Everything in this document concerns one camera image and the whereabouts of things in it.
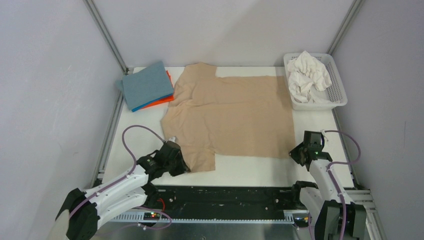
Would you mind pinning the white slotted cable duct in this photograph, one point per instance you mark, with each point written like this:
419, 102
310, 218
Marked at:
151, 217

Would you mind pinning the aluminium frame post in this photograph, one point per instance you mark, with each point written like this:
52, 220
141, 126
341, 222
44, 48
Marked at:
104, 31
346, 23

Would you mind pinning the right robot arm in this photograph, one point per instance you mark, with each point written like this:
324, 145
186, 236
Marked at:
332, 213

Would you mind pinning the beige t shirt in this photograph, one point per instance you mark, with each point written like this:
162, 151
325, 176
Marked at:
248, 116

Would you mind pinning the folded orange t shirt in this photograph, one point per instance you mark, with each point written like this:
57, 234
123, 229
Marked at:
156, 88

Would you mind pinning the folded bright blue t shirt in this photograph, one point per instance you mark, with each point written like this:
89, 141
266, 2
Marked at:
165, 99

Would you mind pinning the right aluminium frame post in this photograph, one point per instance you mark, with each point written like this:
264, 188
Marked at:
346, 23

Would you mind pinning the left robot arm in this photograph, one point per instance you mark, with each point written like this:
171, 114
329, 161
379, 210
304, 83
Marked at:
84, 212

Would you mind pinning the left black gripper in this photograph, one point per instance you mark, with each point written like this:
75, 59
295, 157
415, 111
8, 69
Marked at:
183, 168

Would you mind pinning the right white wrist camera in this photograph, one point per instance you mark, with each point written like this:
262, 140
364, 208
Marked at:
323, 132

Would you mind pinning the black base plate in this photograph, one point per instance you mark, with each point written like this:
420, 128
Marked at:
207, 202

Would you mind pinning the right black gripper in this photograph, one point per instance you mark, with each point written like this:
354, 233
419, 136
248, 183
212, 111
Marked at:
293, 153

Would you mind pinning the left aluminium frame post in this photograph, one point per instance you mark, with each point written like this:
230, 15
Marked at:
104, 31

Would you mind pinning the folded grey-blue t shirt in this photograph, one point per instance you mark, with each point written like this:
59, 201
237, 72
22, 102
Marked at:
130, 85

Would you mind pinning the crumpled white t shirt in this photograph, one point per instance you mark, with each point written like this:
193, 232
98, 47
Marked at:
307, 77

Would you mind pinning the white plastic basket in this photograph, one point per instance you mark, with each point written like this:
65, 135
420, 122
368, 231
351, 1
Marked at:
335, 93

